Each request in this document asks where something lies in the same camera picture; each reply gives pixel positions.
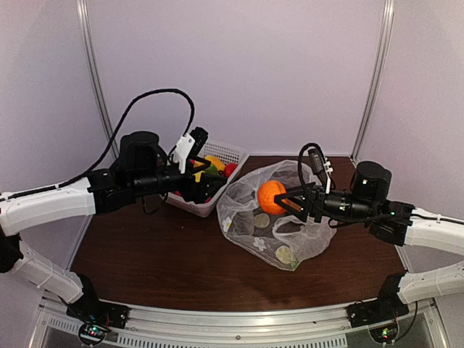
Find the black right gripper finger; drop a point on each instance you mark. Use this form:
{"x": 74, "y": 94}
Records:
{"x": 297, "y": 191}
{"x": 299, "y": 208}

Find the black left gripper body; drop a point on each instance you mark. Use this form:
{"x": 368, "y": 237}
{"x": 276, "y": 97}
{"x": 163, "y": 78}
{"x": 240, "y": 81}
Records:
{"x": 146, "y": 183}

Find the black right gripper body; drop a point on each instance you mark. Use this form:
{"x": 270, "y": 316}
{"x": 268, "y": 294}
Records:
{"x": 356, "y": 208}

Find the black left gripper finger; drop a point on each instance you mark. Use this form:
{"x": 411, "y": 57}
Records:
{"x": 209, "y": 185}
{"x": 199, "y": 164}

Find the orange fruit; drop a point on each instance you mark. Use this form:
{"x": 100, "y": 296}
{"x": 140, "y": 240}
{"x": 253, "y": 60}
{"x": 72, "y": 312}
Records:
{"x": 266, "y": 195}

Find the clear printed plastic bag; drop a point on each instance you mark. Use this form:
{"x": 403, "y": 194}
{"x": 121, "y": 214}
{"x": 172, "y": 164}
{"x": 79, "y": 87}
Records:
{"x": 282, "y": 241}

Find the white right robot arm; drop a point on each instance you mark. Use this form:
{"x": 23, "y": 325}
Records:
{"x": 395, "y": 223}

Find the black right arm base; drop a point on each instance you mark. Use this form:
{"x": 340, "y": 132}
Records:
{"x": 382, "y": 312}

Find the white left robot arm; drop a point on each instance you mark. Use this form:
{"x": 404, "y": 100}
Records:
{"x": 90, "y": 194}

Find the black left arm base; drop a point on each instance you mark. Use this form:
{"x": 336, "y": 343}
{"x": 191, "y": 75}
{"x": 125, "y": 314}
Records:
{"x": 97, "y": 317}

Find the orange-yellow fruit in basket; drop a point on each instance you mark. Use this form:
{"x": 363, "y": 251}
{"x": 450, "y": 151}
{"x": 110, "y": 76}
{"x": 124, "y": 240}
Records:
{"x": 217, "y": 162}

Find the red fruit in basket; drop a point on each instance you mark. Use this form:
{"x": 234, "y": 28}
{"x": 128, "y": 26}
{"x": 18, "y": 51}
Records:
{"x": 229, "y": 169}

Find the white perforated plastic basket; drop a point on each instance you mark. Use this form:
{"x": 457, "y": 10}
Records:
{"x": 227, "y": 153}

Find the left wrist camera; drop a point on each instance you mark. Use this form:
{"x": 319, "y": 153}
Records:
{"x": 189, "y": 145}

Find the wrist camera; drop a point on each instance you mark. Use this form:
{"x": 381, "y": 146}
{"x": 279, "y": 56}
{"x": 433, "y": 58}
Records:
{"x": 321, "y": 168}
{"x": 189, "y": 145}

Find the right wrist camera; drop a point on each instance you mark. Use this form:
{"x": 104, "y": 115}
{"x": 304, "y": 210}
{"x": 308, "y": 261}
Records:
{"x": 321, "y": 168}

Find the left aluminium corner post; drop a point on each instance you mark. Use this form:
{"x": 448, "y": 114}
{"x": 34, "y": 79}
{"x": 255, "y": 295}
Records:
{"x": 96, "y": 84}

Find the aluminium corner post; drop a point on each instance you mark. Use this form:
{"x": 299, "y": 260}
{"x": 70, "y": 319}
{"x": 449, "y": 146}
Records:
{"x": 96, "y": 84}
{"x": 384, "y": 39}

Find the right aluminium corner post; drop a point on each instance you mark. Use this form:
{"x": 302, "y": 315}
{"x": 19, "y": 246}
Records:
{"x": 384, "y": 39}

